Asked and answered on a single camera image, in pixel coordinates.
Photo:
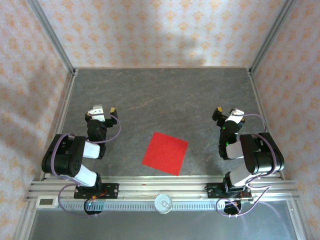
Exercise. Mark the aluminium table edge rail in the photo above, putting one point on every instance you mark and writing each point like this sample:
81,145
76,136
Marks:
61,120
258,100

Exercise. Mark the long aluminium mounting rail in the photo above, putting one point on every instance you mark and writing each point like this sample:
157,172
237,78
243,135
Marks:
162,185

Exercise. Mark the grey metal panel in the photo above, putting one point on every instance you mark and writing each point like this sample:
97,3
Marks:
150,227

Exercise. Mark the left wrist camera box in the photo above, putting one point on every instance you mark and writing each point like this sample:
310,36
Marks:
96,112

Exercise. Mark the aluminium frame strut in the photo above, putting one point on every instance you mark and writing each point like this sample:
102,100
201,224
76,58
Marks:
25,222
297,222

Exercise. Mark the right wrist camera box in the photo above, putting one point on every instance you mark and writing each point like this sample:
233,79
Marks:
233,117

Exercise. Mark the aluminium corner post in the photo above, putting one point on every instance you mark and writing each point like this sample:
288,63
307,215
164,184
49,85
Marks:
270,37
55,40

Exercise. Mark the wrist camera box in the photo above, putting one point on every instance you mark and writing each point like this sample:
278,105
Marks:
96,112
233,117

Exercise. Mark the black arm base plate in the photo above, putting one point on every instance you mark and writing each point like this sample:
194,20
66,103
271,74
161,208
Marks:
112,191
212,191

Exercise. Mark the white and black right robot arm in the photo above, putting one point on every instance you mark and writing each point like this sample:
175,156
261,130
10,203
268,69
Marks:
260,155

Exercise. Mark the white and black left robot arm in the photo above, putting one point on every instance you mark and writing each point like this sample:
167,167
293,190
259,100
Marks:
72,160

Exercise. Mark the small white display device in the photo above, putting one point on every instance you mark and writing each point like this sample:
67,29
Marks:
46,202

